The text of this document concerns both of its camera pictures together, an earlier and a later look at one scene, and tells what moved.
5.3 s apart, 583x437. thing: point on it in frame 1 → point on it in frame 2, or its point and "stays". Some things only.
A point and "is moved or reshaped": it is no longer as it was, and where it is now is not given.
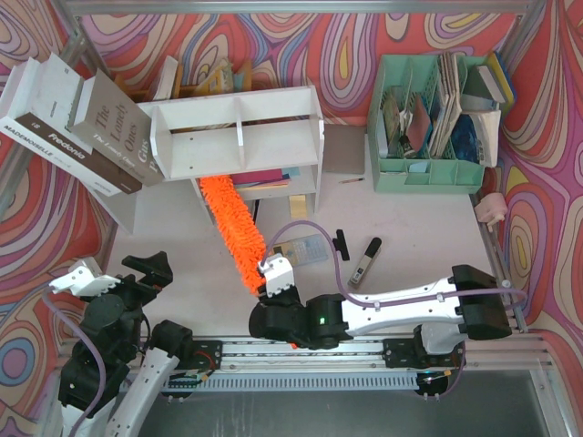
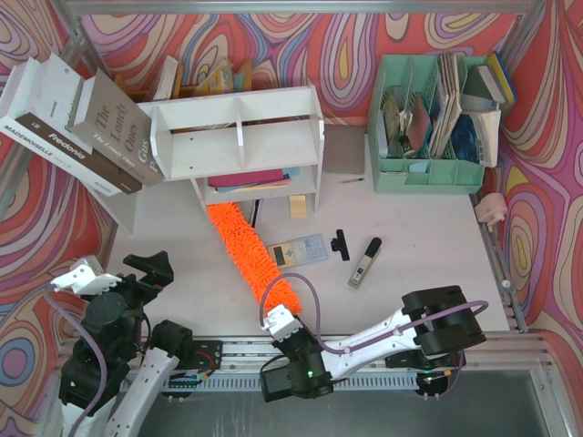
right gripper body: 279,300 → 294,342
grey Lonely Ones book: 115,127 stays
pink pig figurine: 491,208 stays
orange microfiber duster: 240,228 is moved or reshaped
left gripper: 134,286 stays
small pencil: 358,179 stays
